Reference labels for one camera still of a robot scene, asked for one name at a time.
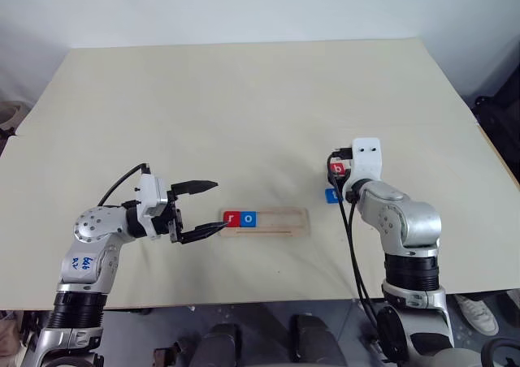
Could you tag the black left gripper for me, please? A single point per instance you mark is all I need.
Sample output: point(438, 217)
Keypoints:
point(168, 223)

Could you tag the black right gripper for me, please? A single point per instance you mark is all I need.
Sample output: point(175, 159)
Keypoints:
point(343, 155)

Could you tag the red letter b block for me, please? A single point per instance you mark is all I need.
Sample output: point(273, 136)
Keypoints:
point(338, 169)

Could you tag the blue letter t block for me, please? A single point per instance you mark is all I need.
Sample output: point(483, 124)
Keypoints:
point(331, 195)

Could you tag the red letter r block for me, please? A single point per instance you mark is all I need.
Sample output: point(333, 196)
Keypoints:
point(232, 218)

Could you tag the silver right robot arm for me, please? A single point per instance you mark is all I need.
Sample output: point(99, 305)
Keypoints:
point(414, 221)

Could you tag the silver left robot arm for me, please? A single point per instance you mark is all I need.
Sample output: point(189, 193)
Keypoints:
point(93, 225)

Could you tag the blue letter o block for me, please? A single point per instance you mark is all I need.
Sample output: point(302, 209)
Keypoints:
point(248, 218)

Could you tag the wooden letter tray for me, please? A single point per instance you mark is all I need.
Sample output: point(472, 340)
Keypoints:
point(280, 223)

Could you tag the beige table cloth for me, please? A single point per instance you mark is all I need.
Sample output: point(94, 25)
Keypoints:
point(252, 119)

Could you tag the dark rounded shape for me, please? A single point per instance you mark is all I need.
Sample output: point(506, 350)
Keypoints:
point(319, 342)
point(221, 346)

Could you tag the black bag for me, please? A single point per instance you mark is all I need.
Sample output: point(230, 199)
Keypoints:
point(501, 119)

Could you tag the white shoe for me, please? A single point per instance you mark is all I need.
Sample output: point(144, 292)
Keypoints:
point(477, 312)

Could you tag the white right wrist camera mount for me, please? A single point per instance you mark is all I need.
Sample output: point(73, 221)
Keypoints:
point(367, 160)

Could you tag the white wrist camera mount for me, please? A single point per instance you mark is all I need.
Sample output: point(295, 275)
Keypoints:
point(150, 188)
point(367, 160)

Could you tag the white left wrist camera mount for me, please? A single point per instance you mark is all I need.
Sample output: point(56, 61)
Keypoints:
point(150, 188)

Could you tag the brown metal bracket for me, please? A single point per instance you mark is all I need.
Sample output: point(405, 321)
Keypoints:
point(166, 355)

